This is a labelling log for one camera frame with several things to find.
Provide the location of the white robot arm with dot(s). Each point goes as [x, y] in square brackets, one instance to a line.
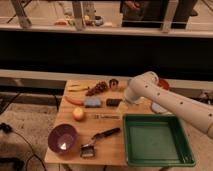
[198, 114]

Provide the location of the small metal cup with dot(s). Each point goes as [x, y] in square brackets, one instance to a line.
[113, 84]

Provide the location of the orange carrot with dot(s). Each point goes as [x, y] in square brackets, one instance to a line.
[74, 101]

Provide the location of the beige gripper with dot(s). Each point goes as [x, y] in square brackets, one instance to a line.
[122, 107]

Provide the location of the metal fork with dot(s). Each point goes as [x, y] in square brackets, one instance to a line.
[104, 117]

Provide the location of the bunch of dark grapes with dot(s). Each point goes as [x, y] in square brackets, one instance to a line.
[97, 89]

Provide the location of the black-handled metal brush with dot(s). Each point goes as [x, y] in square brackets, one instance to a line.
[88, 150]

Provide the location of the purple bowl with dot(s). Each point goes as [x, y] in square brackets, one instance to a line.
[62, 138]

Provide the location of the blue sponge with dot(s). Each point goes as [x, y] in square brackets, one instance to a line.
[92, 102]

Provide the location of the black eraser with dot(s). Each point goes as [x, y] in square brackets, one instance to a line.
[113, 102]

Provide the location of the green plastic tray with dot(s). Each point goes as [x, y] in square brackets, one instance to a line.
[156, 141]

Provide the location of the light blue plate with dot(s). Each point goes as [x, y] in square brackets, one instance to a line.
[157, 108]

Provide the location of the red bowl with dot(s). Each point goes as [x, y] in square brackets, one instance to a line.
[163, 83]

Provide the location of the yellow apple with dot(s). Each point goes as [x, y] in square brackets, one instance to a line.
[78, 114]

